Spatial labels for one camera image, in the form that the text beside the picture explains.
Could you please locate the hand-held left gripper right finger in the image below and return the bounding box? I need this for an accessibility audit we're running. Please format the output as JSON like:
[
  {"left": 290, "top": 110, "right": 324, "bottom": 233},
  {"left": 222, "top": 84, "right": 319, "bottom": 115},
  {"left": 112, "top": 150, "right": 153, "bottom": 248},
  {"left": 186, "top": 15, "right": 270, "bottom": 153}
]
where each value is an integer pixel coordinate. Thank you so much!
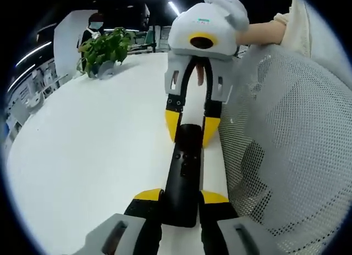
[{"left": 197, "top": 190, "right": 279, "bottom": 255}]

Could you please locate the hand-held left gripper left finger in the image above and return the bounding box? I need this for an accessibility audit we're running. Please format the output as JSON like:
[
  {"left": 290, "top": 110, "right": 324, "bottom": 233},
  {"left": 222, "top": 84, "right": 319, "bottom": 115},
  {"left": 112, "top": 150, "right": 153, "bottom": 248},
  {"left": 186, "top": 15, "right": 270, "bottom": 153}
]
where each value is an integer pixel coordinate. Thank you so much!
[{"left": 82, "top": 187, "right": 166, "bottom": 255}]

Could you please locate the black remote control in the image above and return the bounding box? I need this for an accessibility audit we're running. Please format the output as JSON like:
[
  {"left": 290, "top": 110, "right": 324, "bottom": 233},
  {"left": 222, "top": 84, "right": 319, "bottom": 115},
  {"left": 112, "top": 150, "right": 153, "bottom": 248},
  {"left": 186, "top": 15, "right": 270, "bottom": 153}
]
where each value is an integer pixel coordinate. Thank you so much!
[{"left": 164, "top": 123, "right": 205, "bottom": 228}]

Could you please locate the person's right hand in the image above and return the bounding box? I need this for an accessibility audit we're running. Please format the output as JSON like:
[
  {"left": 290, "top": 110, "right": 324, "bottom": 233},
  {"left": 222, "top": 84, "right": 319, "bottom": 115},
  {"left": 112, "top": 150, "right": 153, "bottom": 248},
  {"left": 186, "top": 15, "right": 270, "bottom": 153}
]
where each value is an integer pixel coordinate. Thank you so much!
[{"left": 195, "top": 60, "right": 206, "bottom": 86}]

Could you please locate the ceiling light strip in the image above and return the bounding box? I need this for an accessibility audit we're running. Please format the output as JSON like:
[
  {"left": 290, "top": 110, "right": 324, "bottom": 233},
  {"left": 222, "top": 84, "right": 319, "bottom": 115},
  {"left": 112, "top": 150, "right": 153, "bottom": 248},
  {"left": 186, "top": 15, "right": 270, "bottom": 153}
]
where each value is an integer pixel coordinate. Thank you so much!
[
  {"left": 167, "top": 1, "right": 182, "bottom": 17},
  {"left": 14, "top": 41, "right": 53, "bottom": 68},
  {"left": 6, "top": 70, "right": 33, "bottom": 93}
]

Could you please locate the grey plant pot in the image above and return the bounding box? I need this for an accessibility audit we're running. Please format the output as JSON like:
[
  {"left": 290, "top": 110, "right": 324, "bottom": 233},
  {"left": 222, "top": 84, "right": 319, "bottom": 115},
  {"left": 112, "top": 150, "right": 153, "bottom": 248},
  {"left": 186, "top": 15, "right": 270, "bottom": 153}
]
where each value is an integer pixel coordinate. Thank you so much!
[{"left": 97, "top": 60, "right": 116, "bottom": 80}]

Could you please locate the green potted plant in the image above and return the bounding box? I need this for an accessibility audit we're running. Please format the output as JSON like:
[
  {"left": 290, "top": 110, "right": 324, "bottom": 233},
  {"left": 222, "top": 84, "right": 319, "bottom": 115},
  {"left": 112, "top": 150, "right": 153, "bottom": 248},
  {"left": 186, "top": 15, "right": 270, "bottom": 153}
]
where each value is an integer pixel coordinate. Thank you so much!
[{"left": 76, "top": 26, "right": 136, "bottom": 79}]

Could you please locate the white square pillar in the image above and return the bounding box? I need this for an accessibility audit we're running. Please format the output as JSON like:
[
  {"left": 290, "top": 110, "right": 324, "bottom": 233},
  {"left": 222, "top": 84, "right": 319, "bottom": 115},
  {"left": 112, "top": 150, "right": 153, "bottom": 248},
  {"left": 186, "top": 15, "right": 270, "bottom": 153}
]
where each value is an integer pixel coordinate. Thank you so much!
[{"left": 53, "top": 9, "right": 95, "bottom": 80}]

